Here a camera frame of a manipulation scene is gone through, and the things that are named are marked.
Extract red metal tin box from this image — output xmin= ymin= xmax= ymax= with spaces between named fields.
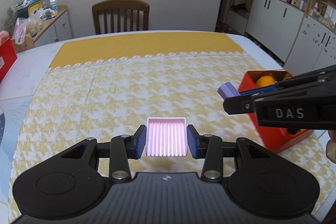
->
xmin=238 ymin=70 xmax=313 ymax=153

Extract person's right hand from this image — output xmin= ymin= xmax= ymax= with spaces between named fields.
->
xmin=326 ymin=130 xmax=336 ymax=164

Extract pink ridged tray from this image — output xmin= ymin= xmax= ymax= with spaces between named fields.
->
xmin=145 ymin=117 xmax=188 ymax=157

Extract white storage cabinets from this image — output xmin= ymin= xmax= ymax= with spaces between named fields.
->
xmin=223 ymin=0 xmax=335 ymax=75

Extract white drawer sideboard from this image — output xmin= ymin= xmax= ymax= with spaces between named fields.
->
xmin=11 ymin=4 xmax=74 ymax=53

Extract yellow blue toy container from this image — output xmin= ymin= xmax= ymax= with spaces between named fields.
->
xmin=15 ymin=0 xmax=43 ymax=18

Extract yellow houndstooth tablecloth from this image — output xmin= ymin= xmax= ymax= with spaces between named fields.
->
xmin=10 ymin=31 xmax=335 ymax=223

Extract purple plastic block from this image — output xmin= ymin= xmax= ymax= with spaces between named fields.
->
xmin=217 ymin=82 xmax=240 ymax=100

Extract brown wooden chair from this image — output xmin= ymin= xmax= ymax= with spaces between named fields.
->
xmin=92 ymin=0 xmax=150 ymax=35

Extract red cardboard box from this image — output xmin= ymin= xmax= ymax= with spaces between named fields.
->
xmin=0 ymin=31 xmax=17 ymax=81

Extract orange fruit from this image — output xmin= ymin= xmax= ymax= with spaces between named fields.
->
xmin=256 ymin=75 xmax=276 ymax=88

